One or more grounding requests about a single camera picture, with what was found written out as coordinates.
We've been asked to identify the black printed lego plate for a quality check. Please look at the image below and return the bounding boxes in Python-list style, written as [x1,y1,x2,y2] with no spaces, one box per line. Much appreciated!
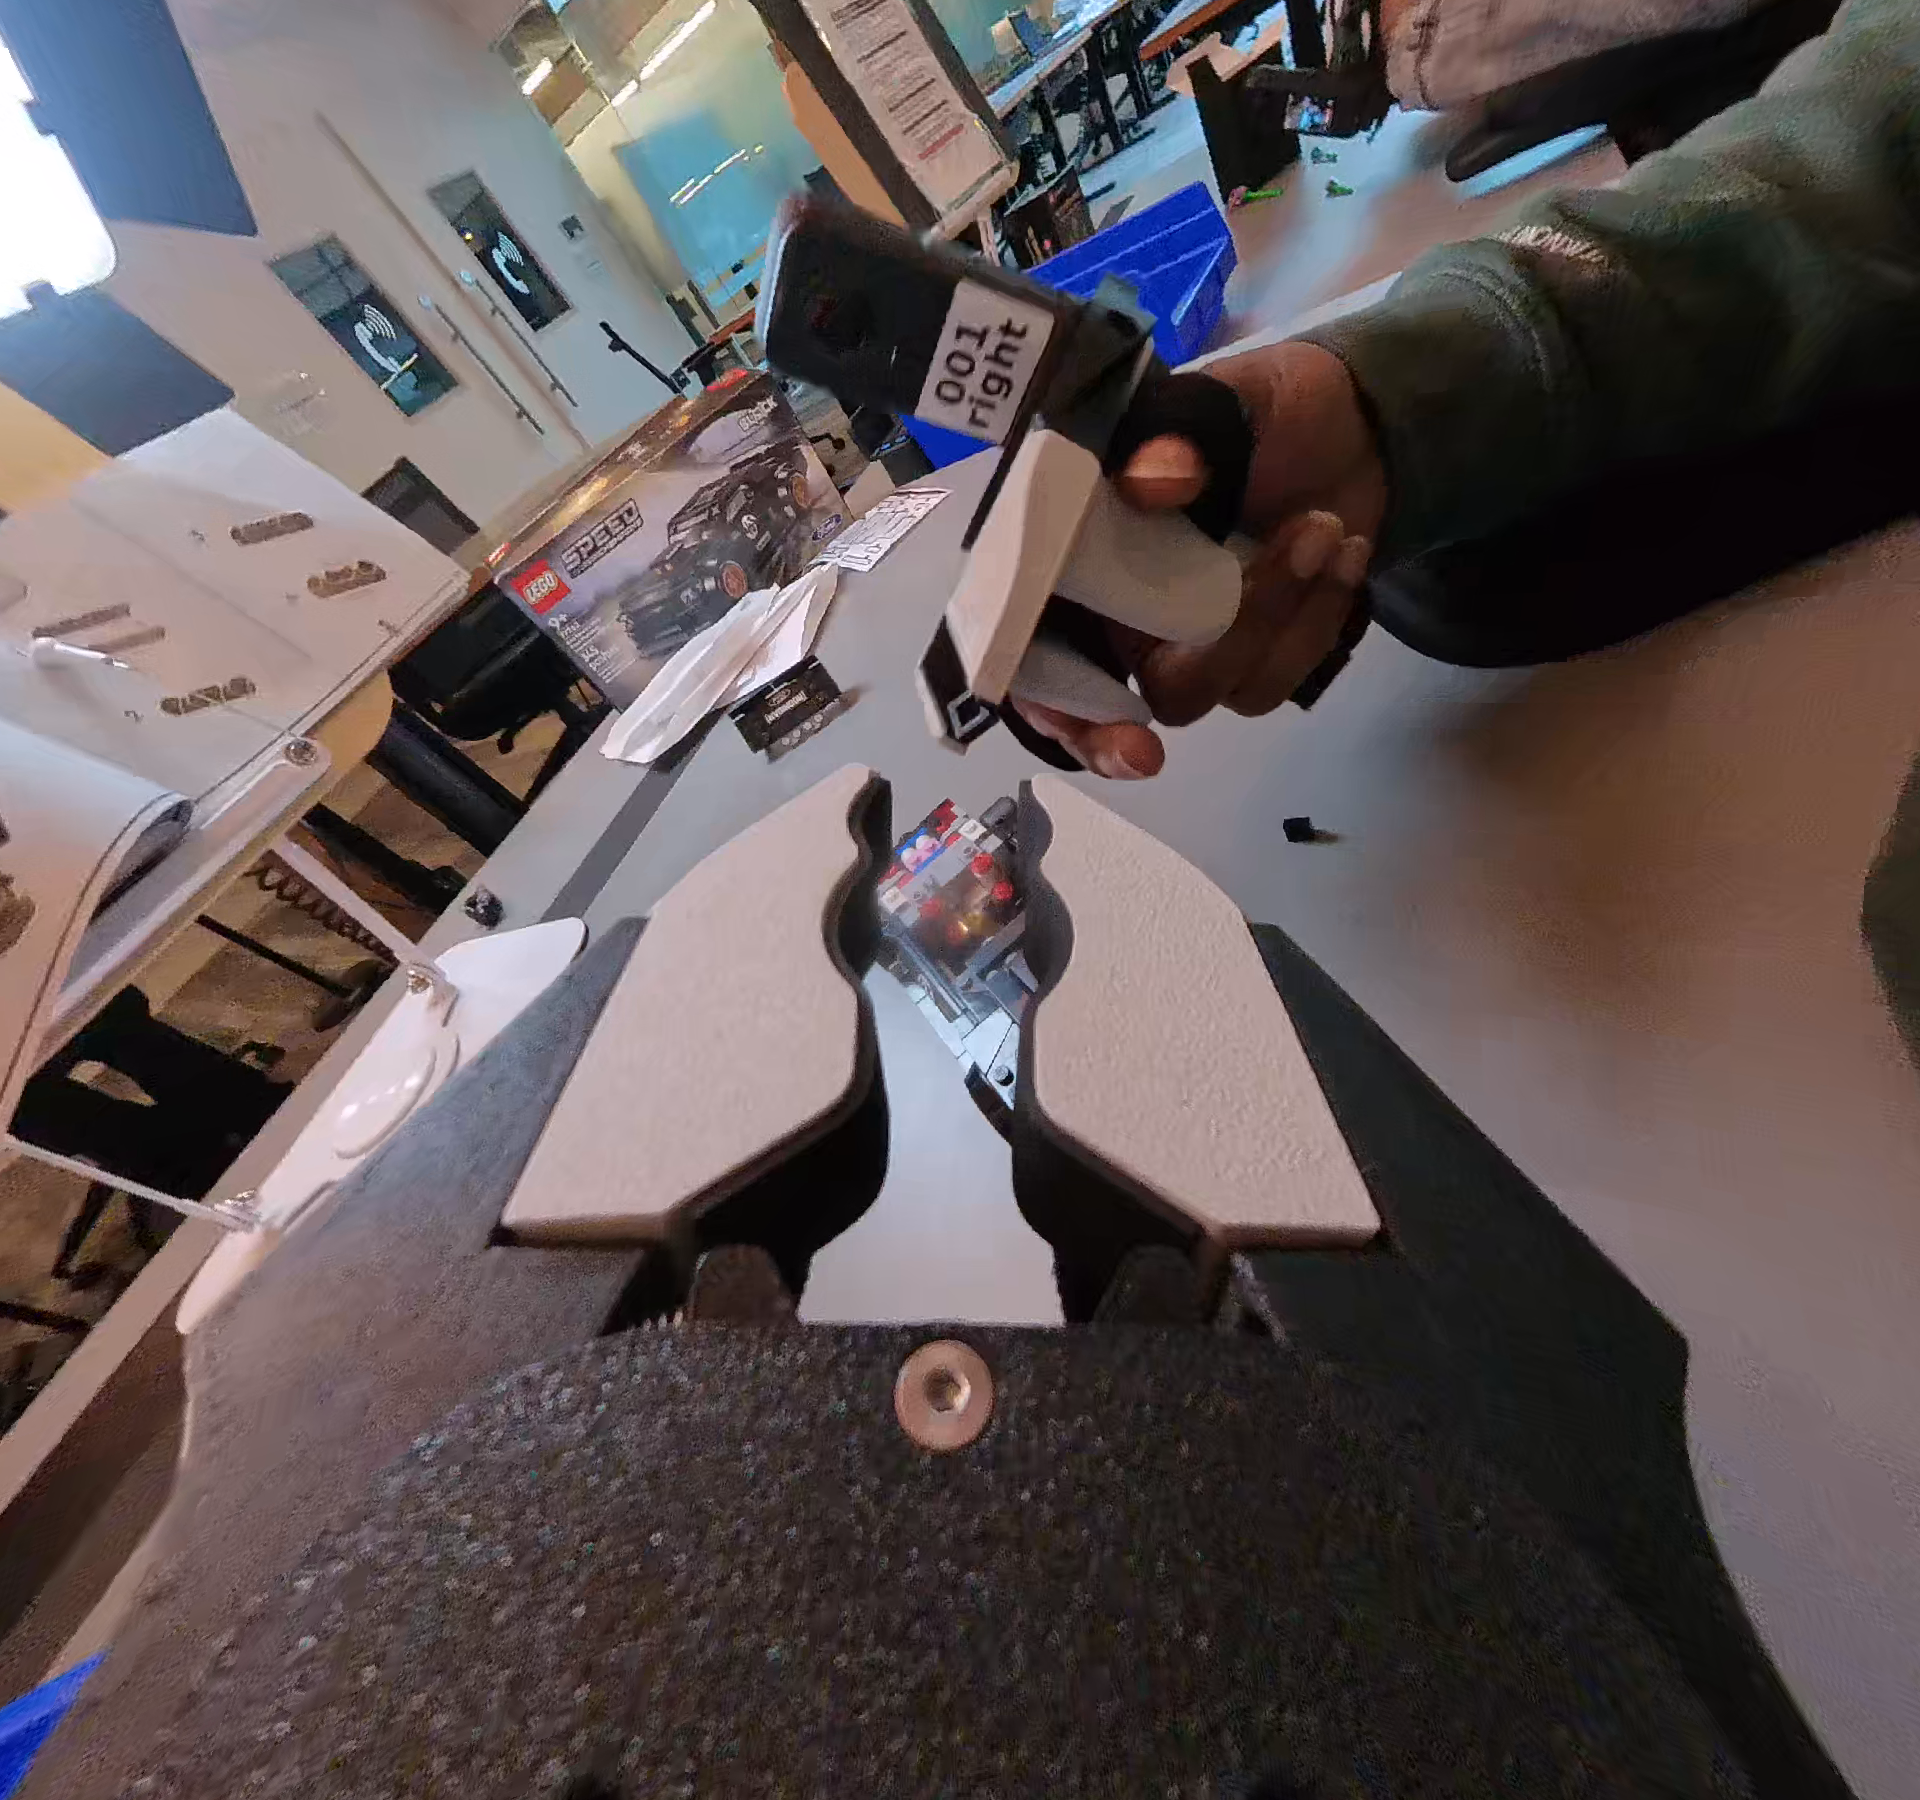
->
[727,653,860,764]

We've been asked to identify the blue plastic bin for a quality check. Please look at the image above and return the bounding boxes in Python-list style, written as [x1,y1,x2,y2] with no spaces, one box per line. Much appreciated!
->
[903,179,1241,474]
[0,1651,111,1800]

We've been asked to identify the black textured pad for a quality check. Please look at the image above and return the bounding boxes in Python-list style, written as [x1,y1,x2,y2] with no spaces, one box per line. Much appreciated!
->
[1366,437,1920,678]

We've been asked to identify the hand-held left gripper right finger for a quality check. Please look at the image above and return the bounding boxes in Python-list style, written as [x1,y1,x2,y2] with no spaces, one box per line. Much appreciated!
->
[1005,776,1388,1259]

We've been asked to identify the lego instruction booklet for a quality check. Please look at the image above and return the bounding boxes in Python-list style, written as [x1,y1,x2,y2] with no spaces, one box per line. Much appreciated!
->
[0,405,481,1119]

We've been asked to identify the black lego car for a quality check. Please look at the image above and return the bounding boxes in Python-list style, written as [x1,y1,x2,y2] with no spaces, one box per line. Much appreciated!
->
[869,793,1058,1119]

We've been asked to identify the crumpled white paper bags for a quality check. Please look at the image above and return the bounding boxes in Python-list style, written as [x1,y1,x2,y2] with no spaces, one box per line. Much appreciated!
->
[599,561,846,768]

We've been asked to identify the person's right hand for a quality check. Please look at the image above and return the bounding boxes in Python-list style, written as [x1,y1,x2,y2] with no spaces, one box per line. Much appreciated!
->
[1005,335,1400,786]

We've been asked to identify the lego set box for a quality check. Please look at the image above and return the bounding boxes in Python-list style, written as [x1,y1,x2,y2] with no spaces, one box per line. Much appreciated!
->
[493,372,862,713]

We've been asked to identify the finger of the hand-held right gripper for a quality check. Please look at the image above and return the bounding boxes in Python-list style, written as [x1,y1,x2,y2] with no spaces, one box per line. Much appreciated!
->
[913,421,1106,755]

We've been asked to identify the person's right forearm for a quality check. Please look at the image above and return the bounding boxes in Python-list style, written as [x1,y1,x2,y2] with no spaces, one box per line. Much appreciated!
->
[1301,0,1920,678]

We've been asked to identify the background booklet stand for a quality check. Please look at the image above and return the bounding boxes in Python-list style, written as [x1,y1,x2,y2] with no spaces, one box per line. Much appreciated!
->
[774,0,1015,230]

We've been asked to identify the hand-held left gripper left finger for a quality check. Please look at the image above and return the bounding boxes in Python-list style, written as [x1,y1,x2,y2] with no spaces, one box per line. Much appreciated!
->
[499,763,899,1249]

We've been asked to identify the black office chair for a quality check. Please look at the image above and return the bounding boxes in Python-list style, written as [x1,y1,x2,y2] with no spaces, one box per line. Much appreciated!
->
[384,579,624,862]

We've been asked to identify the white booklet stand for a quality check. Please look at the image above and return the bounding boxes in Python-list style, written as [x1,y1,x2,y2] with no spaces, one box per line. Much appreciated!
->
[0,743,592,1350]

